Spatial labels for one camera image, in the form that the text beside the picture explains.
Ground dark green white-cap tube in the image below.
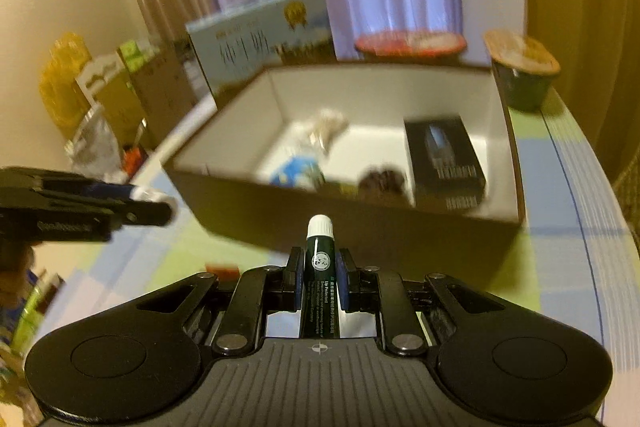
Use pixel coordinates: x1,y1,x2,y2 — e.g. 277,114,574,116
300,215,340,339

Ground blue tube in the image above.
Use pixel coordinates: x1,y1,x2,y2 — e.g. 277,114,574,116
269,156,326,192

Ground person's hand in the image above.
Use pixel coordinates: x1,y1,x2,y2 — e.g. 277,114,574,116
1,239,34,296

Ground red snack packet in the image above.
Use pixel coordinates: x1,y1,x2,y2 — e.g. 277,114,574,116
205,263,240,282

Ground silver foil bag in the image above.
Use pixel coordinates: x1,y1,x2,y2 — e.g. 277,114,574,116
65,103,128,184

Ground yellow plastic bag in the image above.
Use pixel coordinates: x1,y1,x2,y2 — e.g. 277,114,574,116
39,32,92,140

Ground brown cardboard carton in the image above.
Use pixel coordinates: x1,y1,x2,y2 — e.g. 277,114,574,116
76,46,198,148

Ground brown cardboard box white inside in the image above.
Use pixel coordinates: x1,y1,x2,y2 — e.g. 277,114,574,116
165,62,525,289

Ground black product box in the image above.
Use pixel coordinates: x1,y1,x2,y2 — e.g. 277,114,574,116
404,115,486,213

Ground cotton swabs in bag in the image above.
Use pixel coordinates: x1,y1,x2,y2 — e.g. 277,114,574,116
296,108,349,156

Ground blue milk carton box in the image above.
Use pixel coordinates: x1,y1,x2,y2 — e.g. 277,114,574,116
186,0,336,107

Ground red instant rice bowl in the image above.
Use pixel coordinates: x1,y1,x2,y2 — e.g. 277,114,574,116
355,29,468,60

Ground orange lid instant bowl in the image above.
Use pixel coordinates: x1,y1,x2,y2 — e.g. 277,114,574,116
483,28,561,113

